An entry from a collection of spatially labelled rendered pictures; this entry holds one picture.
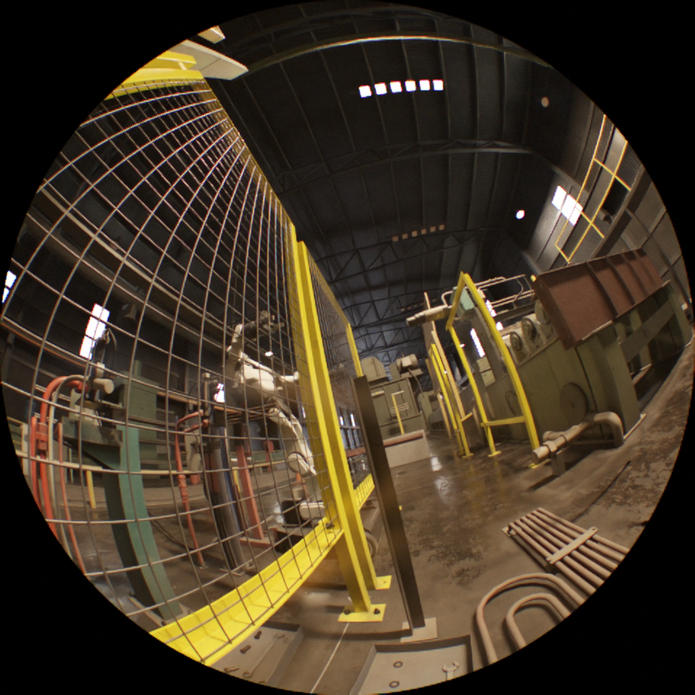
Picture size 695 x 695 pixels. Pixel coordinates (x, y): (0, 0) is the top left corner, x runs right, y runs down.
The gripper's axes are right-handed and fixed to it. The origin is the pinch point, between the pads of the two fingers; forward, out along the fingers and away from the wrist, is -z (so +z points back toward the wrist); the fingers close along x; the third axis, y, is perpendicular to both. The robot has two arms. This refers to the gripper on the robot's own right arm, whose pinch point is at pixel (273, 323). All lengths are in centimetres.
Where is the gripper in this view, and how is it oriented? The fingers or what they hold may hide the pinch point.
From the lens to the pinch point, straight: 110.5
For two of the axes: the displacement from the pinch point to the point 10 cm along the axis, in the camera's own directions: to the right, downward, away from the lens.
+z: -9.3, 2.5, 2.5
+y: 1.6, 9.3, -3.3
